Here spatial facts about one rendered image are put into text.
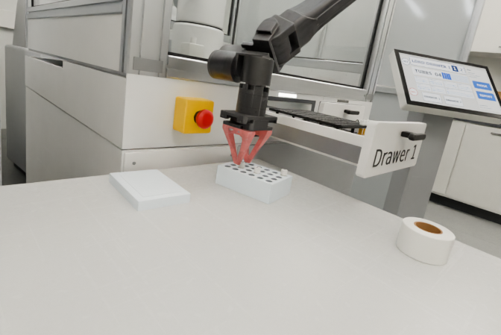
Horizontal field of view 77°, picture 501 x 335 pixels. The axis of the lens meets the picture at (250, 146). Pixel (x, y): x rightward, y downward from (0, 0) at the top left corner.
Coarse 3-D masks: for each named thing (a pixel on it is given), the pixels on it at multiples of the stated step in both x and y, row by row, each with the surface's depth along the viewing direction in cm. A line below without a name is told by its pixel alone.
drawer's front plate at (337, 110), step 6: (324, 102) 102; (324, 108) 103; (330, 108) 105; (336, 108) 108; (342, 108) 110; (348, 108) 113; (354, 108) 116; (360, 108) 119; (330, 114) 106; (336, 114) 109; (342, 114) 111; (348, 114) 114; (360, 114) 121; (354, 120) 119
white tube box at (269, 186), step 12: (228, 168) 61; (252, 168) 64; (264, 168) 64; (216, 180) 62; (228, 180) 60; (240, 180) 59; (252, 180) 57; (264, 180) 57; (276, 180) 59; (288, 180) 61; (240, 192) 59; (252, 192) 58; (264, 192) 56; (276, 192) 57; (288, 192) 62
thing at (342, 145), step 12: (288, 120) 75; (300, 120) 73; (276, 132) 78; (288, 132) 75; (300, 132) 72; (312, 132) 70; (324, 132) 68; (336, 132) 66; (348, 132) 65; (300, 144) 72; (312, 144) 70; (324, 144) 68; (336, 144) 66; (348, 144) 64; (360, 144) 62; (336, 156) 66; (348, 156) 64
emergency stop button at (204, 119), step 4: (200, 112) 63; (204, 112) 63; (208, 112) 64; (196, 116) 63; (200, 116) 63; (204, 116) 63; (208, 116) 64; (212, 116) 65; (196, 120) 63; (200, 120) 63; (204, 120) 64; (208, 120) 64; (212, 120) 65; (200, 124) 63; (204, 124) 64; (208, 124) 64; (204, 128) 65
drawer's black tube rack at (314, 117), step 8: (280, 112) 82; (288, 112) 81; (296, 112) 84; (304, 112) 89; (312, 112) 92; (304, 120) 78; (312, 120) 75; (320, 120) 73; (328, 120) 76; (336, 120) 80; (344, 120) 83; (352, 120) 86; (336, 128) 71; (352, 128) 77
